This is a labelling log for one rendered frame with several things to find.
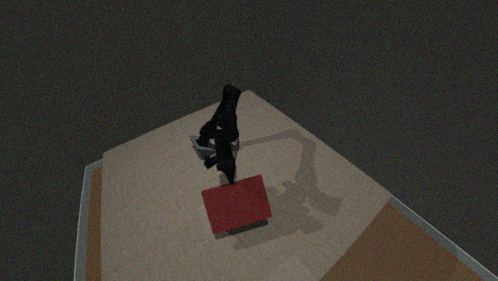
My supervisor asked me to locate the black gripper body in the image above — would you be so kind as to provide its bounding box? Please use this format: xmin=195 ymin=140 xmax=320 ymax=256
xmin=216 ymin=143 xmax=236 ymax=171

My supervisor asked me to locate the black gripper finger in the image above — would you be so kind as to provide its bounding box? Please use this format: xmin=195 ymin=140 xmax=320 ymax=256
xmin=220 ymin=167 xmax=236 ymax=185

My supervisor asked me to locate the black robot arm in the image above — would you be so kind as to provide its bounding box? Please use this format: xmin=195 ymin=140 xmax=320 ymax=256
xmin=196 ymin=84 xmax=241 ymax=170

